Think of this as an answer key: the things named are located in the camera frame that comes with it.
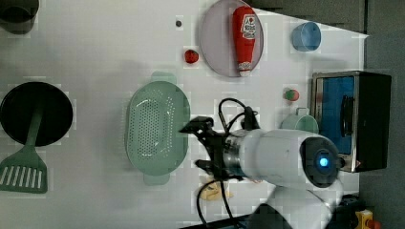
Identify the grey round plate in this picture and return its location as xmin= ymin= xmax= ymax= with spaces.
xmin=199 ymin=0 xmax=264 ymax=77

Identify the yellow red emergency button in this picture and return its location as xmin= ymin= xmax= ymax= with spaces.
xmin=355 ymin=210 xmax=381 ymax=229

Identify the mint green mug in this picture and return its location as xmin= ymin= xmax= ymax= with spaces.
xmin=281 ymin=108 xmax=319 ymax=134

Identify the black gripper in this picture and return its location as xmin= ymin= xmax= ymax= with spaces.
xmin=180 ymin=116 xmax=232 ymax=180

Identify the green slotted spatula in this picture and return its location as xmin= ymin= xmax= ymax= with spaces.
xmin=0 ymin=105 xmax=48 ymax=194

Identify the black silver toaster oven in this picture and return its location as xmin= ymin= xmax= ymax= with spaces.
xmin=310 ymin=71 xmax=392 ymax=173

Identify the red plush ketchup bottle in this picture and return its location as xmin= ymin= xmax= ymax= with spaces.
xmin=232 ymin=6 xmax=256 ymax=76

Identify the dark grey cup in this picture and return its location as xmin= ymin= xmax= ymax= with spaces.
xmin=0 ymin=0 xmax=39 ymax=34

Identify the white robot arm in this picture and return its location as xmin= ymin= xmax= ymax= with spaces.
xmin=180 ymin=116 xmax=344 ymax=229

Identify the green plastic strainer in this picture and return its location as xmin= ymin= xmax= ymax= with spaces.
xmin=125 ymin=72 xmax=190 ymax=186

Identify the black round pan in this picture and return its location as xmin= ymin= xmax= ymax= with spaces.
xmin=1 ymin=82 xmax=74 ymax=147

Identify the red green plush strawberry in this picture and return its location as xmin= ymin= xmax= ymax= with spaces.
xmin=284 ymin=89 xmax=300 ymax=102

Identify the blue plastic cup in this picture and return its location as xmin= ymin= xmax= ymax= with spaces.
xmin=291 ymin=22 xmax=322 ymax=52

